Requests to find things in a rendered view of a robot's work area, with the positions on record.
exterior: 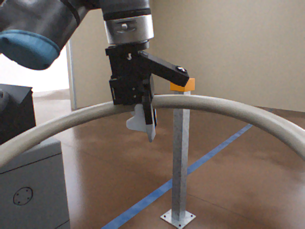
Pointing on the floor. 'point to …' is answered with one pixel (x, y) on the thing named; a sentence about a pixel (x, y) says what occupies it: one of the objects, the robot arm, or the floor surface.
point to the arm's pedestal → (35, 189)
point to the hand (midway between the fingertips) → (154, 131)
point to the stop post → (180, 162)
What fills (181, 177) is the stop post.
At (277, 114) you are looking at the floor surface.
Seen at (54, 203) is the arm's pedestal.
